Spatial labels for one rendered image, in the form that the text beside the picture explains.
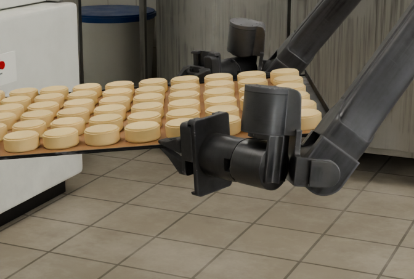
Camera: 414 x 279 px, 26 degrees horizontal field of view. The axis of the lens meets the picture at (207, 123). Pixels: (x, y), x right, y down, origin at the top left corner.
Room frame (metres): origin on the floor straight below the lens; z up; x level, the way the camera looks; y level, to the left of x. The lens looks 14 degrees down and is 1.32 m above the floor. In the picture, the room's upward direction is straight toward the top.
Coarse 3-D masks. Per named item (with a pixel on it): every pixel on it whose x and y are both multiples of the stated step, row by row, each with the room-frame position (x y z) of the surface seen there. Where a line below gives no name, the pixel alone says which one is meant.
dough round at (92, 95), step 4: (72, 92) 1.48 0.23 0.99; (76, 92) 1.48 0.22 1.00; (80, 92) 1.47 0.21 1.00; (84, 92) 1.47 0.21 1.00; (88, 92) 1.47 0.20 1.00; (92, 92) 1.47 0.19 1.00; (96, 92) 1.47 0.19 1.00; (68, 96) 1.46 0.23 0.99; (72, 96) 1.45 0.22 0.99; (76, 96) 1.45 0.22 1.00; (80, 96) 1.45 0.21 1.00; (84, 96) 1.45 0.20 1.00; (88, 96) 1.45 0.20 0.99; (92, 96) 1.45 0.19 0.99; (96, 96) 1.46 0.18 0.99; (96, 100) 1.46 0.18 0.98
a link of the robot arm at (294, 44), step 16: (320, 0) 1.66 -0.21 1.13; (336, 0) 1.63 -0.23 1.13; (352, 0) 1.63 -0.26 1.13; (320, 16) 1.63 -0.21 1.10; (336, 16) 1.63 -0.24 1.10; (304, 32) 1.64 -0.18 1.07; (320, 32) 1.64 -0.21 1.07; (288, 48) 1.64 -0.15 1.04; (304, 48) 1.64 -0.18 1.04; (272, 64) 1.64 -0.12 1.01; (288, 64) 1.64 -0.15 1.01; (304, 64) 1.64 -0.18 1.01
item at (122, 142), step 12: (204, 84) 1.56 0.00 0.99; (60, 108) 1.45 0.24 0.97; (204, 108) 1.38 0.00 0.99; (240, 108) 1.36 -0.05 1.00; (120, 132) 1.26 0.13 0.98; (240, 132) 1.21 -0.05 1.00; (0, 144) 1.25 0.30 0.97; (84, 144) 1.21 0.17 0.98; (120, 144) 1.20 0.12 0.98; (132, 144) 1.19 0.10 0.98; (144, 144) 1.19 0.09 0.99; (156, 144) 1.18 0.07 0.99
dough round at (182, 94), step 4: (172, 92) 1.42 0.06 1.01; (176, 92) 1.42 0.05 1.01; (180, 92) 1.42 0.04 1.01; (184, 92) 1.41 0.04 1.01; (188, 92) 1.41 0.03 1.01; (192, 92) 1.41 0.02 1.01; (196, 92) 1.41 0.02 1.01; (168, 96) 1.40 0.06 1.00; (172, 96) 1.39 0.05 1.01; (176, 96) 1.39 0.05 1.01; (180, 96) 1.39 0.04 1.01; (184, 96) 1.39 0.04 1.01; (188, 96) 1.39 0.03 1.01; (192, 96) 1.39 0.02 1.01; (196, 96) 1.39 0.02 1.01; (172, 100) 1.39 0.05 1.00
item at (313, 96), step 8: (304, 80) 1.54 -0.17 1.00; (312, 80) 1.47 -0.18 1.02; (136, 88) 1.57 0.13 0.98; (312, 88) 1.46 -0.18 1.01; (312, 96) 1.41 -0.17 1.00; (320, 96) 1.36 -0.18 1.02; (320, 104) 1.35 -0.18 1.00; (304, 136) 1.18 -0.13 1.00; (160, 144) 1.18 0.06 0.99; (56, 152) 1.17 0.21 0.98; (64, 152) 1.17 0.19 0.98; (72, 152) 1.17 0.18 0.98; (80, 152) 1.17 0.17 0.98; (88, 152) 1.17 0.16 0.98; (96, 152) 1.17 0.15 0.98
